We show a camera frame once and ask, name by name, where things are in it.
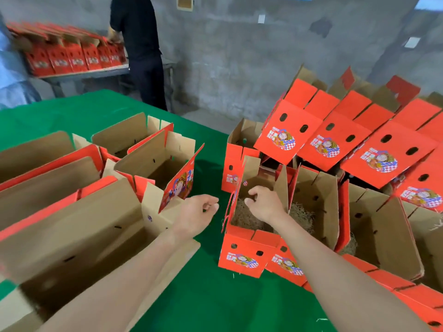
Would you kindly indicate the person's left hand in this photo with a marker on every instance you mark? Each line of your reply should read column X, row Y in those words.
column 195, row 214

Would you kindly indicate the person's right hand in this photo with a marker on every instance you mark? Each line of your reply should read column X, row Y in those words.
column 266, row 204

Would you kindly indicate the person's right forearm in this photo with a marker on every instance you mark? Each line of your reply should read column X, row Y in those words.
column 346, row 280

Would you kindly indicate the small white wall tag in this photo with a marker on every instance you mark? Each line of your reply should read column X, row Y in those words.
column 261, row 19
column 412, row 43

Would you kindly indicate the person's left forearm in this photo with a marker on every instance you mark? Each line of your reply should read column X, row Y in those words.
column 111, row 294

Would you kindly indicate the group of red boxes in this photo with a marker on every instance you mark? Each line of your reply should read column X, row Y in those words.
column 76, row 231

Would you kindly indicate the orange wall plate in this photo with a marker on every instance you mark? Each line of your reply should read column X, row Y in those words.
column 185, row 2

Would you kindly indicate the white blue wall poster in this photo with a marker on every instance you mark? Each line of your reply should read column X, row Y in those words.
column 430, row 2

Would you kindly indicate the grey metal table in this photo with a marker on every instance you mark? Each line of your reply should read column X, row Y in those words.
column 104, row 74

